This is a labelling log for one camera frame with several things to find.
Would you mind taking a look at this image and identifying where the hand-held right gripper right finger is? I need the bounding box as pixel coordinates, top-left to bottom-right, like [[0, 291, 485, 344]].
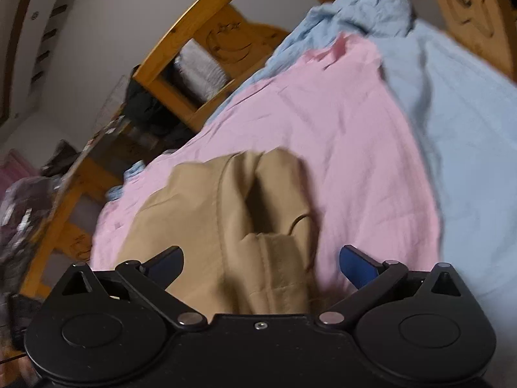
[[317, 244, 465, 329]]

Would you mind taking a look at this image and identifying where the light blue bedsheet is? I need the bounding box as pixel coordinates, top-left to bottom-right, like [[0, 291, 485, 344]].
[[377, 22, 517, 332]]

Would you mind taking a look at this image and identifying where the black jacket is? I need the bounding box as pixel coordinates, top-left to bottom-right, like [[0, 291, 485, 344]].
[[125, 75, 196, 156]]

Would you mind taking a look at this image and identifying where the tan hoodie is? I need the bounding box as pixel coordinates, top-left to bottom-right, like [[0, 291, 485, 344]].
[[115, 148, 324, 316]]

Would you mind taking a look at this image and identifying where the pink ribbed shirt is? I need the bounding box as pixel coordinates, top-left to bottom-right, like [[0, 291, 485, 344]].
[[91, 32, 445, 316]]

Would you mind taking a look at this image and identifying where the white ribbed garment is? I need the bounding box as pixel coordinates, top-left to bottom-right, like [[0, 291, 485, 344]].
[[174, 42, 229, 103]]

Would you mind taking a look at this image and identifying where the light blue crumpled blanket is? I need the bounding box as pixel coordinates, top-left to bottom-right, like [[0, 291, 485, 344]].
[[210, 0, 421, 120]]

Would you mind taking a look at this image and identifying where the dark cloth pile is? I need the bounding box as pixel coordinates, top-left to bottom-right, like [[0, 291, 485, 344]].
[[0, 139, 81, 332]]

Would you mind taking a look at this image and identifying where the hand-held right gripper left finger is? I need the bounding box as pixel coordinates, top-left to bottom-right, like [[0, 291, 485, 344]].
[[57, 246, 203, 329]]

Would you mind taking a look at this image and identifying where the wooden bed frame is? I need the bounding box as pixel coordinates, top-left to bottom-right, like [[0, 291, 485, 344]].
[[20, 0, 517, 300]]

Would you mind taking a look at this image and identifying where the pink cloth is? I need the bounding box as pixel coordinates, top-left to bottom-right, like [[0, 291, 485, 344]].
[[0, 149, 39, 180]]

